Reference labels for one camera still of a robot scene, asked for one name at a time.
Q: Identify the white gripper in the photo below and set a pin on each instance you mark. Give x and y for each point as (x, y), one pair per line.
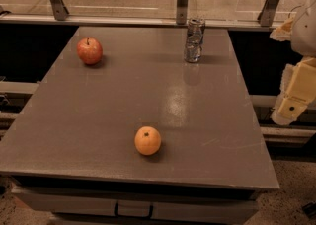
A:
(305, 31)

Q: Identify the red apple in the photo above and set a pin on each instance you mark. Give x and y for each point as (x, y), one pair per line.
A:
(89, 50)

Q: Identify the crushed silver redbull can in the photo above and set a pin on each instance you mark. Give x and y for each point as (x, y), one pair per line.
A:
(194, 40)

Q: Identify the orange fruit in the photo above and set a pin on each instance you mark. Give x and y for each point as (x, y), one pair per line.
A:
(147, 140)

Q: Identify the right metal bracket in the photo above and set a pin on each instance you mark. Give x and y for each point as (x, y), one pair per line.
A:
(266, 16)

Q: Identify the middle metal bracket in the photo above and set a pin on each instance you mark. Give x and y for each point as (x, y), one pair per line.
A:
(181, 11)

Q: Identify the grey drawer with black handle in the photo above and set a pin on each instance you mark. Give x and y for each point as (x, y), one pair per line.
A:
(86, 207)

